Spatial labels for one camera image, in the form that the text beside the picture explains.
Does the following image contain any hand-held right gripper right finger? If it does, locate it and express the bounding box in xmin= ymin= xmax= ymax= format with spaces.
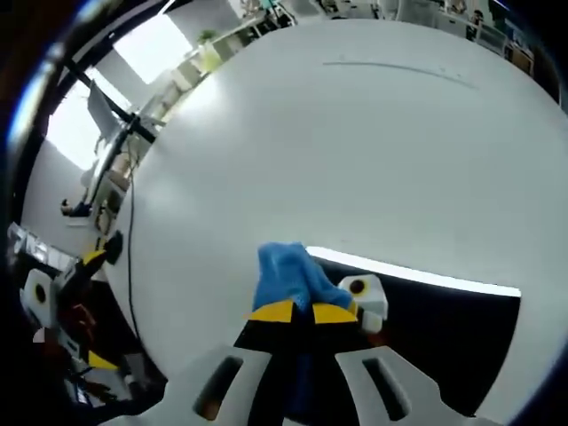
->
xmin=305 ymin=301 xmax=478 ymax=426

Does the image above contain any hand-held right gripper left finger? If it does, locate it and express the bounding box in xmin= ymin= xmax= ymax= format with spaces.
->
xmin=166 ymin=299 xmax=297 ymax=426

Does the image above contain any blue cleaning cloth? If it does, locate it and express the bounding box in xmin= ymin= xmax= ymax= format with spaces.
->
xmin=251 ymin=241 xmax=355 ymax=419

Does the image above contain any black round puck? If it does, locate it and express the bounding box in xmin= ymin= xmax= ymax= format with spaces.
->
xmin=105 ymin=230 xmax=125 ymax=266

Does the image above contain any black tripod stand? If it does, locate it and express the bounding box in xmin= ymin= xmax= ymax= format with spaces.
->
xmin=65 ymin=56 xmax=157 ymax=215

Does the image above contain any white low shelf unit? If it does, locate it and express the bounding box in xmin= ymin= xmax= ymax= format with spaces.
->
xmin=159 ymin=43 xmax=225 ymax=117

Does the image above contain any green potted plant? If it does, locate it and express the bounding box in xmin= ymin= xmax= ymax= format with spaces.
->
xmin=196 ymin=28 xmax=224 ymax=68

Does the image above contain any black cable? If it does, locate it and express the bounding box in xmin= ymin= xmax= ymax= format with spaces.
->
xmin=127 ymin=146 xmax=144 ymax=343

